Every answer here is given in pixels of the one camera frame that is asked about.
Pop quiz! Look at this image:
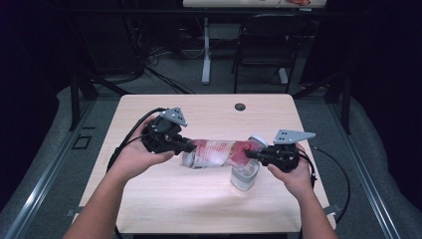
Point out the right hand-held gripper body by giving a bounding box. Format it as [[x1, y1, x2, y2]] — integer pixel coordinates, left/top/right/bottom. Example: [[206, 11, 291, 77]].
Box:
[[262, 128, 317, 173]]

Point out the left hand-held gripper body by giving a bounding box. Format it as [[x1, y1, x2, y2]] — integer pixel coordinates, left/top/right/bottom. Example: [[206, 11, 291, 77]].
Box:
[[141, 107, 189, 155]]

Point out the white flip-lid container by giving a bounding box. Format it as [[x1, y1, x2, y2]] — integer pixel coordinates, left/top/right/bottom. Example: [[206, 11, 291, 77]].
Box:
[[229, 133, 270, 192]]

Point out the red and white spout pouch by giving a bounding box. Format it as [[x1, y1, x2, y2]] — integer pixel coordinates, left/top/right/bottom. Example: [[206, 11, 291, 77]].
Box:
[[180, 138, 258, 169]]

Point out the person's right hand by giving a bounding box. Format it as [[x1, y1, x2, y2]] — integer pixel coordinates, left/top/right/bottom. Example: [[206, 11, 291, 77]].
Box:
[[267, 144, 317, 202]]

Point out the person's left hand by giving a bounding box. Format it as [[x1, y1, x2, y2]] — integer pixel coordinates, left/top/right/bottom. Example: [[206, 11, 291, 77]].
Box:
[[113, 116, 176, 183]]

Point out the grey tape strip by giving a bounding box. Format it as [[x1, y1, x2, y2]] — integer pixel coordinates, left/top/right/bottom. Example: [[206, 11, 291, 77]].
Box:
[[65, 205, 84, 217], [322, 202, 342, 217]]

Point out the black metal stand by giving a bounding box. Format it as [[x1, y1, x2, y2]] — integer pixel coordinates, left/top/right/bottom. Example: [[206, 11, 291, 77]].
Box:
[[68, 71, 130, 132], [292, 68, 352, 135]]

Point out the white-legged desk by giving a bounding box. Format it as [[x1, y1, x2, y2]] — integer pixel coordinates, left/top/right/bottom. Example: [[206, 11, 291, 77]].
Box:
[[182, 0, 327, 86]]

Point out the black folding chair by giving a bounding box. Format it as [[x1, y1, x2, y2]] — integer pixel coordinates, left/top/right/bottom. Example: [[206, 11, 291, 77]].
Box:
[[232, 13, 313, 95]]

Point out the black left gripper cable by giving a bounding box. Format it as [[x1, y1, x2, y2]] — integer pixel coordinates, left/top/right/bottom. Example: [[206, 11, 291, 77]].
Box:
[[105, 107, 167, 173]]

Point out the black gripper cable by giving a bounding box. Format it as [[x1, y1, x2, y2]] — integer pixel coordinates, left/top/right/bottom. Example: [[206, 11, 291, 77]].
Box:
[[105, 107, 167, 173], [297, 145, 351, 227]]

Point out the bundle of floor cables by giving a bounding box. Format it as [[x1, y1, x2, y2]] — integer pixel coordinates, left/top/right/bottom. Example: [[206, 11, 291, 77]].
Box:
[[125, 16, 197, 96]]

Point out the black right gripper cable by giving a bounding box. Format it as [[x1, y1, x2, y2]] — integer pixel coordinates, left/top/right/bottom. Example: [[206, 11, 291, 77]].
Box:
[[297, 145, 351, 227]]

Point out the black floor socket frame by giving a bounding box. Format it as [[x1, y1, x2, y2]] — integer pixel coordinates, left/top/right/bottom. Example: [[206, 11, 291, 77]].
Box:
[[72, 133, 94, 150]]

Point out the aluminium floor rail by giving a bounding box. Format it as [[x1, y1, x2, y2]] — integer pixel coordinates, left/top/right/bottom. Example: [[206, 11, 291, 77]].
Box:
[[326, 99, 402, 239], [3, 99, 98, 239]]

